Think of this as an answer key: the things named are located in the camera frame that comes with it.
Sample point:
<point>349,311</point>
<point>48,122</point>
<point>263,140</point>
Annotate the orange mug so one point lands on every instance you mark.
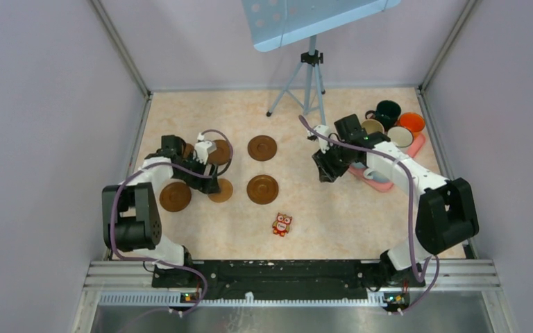
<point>414,122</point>

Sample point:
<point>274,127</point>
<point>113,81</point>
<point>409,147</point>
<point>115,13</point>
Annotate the dark green mug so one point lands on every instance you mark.
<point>386,112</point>

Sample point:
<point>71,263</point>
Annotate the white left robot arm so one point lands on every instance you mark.
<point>131,217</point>

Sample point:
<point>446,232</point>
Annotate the cream white mug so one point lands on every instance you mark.
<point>401,137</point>

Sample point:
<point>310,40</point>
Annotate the light brown coaster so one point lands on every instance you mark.
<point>225,191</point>

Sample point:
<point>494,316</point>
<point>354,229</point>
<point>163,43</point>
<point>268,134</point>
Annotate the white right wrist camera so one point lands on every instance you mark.
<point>321,133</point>

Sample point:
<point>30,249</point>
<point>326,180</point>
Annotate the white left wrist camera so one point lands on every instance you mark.
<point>203,148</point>

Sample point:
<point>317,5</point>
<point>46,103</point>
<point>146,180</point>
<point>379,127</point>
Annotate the red owl figure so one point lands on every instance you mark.
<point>281,225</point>

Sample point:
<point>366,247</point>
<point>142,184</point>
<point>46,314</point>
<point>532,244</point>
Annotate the blue dotted board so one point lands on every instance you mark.
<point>274,24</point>

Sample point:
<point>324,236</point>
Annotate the beige mug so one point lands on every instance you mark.
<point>372,126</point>

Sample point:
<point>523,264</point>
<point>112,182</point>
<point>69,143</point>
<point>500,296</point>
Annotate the grey cable duct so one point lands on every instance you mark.
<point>176,299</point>

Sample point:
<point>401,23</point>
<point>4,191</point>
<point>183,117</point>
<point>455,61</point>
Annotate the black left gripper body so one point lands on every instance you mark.
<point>200,183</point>

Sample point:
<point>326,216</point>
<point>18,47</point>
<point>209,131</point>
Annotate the dark brown coaster front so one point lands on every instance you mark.
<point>262,189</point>

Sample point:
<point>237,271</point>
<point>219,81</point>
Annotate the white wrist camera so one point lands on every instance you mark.
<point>203,148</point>
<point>321,133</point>

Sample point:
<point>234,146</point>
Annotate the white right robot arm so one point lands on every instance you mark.
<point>441,212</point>

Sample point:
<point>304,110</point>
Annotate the dark brown wooden coaster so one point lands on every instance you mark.
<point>262,148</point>

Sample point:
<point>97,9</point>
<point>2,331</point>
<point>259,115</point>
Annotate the dark brown ridged coaster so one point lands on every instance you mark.
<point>221,155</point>

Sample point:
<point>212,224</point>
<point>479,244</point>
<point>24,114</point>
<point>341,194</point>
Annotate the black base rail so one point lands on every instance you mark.
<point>320,279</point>

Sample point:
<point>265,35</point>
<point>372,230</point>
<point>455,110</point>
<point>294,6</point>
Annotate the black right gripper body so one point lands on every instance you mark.
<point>335,162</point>

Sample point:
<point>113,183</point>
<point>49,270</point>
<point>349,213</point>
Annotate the pink tray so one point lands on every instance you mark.
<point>382,184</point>

